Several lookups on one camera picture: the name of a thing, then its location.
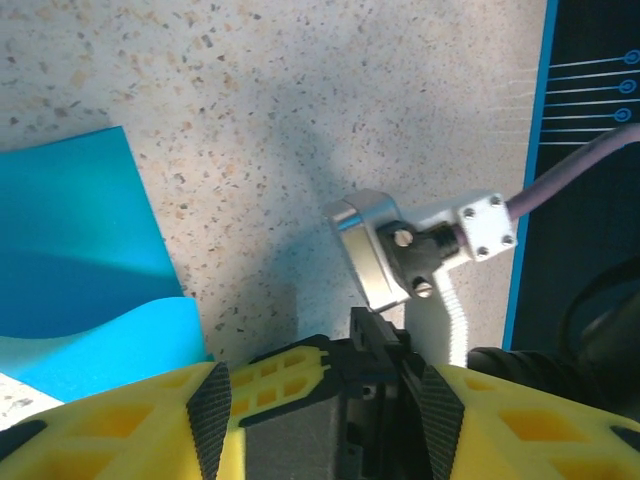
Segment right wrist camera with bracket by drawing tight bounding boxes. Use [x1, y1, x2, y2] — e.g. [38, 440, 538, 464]
[321, 188, 519, 369]

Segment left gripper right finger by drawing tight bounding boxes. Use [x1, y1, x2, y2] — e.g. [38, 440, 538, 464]
[421, 363, 640, 480]

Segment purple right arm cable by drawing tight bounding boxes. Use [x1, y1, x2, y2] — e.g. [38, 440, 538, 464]
[504, 122, 640, 224]

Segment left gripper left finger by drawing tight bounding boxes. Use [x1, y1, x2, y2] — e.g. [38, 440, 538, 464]
[0, 362, 246, 480]

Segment blue paper sheet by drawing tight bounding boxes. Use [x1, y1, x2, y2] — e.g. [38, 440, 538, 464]
[0, 125, 217, 404]

